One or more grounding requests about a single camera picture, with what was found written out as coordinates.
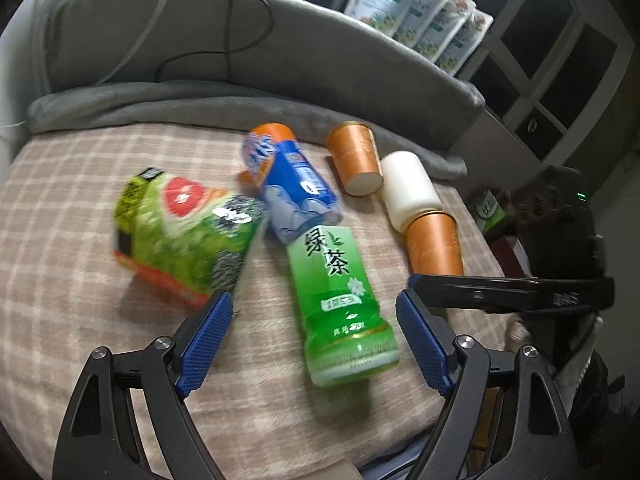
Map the near orange paper cup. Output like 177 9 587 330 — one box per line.
405 210 464 276

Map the orange paper cup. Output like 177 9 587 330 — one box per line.
326 122 384 196
405 210 464 276

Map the far orange paper cup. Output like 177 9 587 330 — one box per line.
326 122 384 196

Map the green paper bag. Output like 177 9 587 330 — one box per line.
470 188 506 234

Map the grapefruit green tea bottle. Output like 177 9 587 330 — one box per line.
113 167 267 307

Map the blue orange drink bottle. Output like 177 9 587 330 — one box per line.
242 122 343 245

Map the grey blanket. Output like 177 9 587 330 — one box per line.
27 0 484 180

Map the black cable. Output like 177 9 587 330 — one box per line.
154 0 276 84

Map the white cable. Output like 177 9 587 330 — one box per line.
94 0 173 86

